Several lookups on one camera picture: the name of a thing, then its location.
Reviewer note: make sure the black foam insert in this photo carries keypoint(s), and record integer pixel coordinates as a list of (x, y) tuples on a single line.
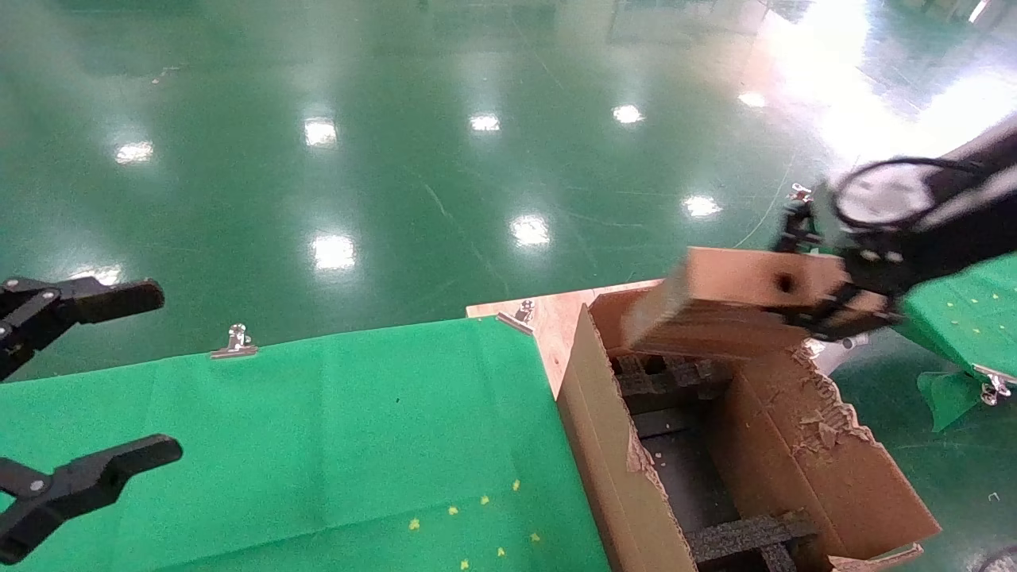
[(675, 375), (739, 540)]

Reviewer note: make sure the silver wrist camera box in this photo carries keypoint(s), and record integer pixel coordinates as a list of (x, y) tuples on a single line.
[(882, 197)]

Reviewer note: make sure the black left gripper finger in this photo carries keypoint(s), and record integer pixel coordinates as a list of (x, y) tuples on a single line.
[(111, 300), (95, 477)]

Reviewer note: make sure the small brown cardboard box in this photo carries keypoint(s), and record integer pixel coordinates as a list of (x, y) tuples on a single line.
[(715, 302)]

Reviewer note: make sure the large open cardboard carton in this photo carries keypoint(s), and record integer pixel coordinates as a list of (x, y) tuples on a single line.
[(834, 469)]

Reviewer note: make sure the silver camera mounting bracket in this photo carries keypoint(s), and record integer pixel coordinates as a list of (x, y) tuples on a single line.
[(977, 202)]

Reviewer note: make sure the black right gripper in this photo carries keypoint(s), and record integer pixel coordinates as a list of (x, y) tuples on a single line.
[(898, 258)]

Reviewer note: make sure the large green tablecloth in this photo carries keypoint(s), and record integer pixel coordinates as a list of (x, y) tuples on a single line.
[(278, 445)]

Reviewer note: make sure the green cloth on side table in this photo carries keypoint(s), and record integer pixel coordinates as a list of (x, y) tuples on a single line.
[(969, 318)]

